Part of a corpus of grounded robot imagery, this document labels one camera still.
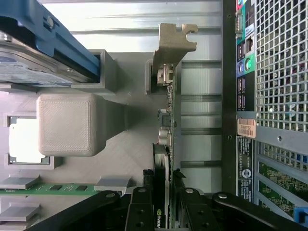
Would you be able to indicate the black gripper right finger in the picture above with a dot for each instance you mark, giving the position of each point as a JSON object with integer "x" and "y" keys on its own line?
{"x": 197, "y": 211}

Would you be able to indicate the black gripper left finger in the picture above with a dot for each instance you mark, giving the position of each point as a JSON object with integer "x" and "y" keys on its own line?
{"x": 140, "y": 211}

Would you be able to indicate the grey printed parts rack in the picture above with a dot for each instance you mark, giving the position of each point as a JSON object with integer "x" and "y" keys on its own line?
{"x": 134, "y": 144}

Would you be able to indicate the green RAM stick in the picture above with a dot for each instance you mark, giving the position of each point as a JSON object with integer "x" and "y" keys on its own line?
{"x": 48, "y": 188}

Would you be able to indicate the CPU with metal lid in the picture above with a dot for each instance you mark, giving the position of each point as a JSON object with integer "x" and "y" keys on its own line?
{"x": 24, "y": 142}

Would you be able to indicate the dark grey open PC case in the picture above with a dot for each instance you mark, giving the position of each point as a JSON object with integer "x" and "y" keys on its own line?
{"x": 276, "y": 72}

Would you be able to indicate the hard disk with blue caddy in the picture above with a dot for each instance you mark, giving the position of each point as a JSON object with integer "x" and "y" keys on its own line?
{"x": 24, "y": 67}

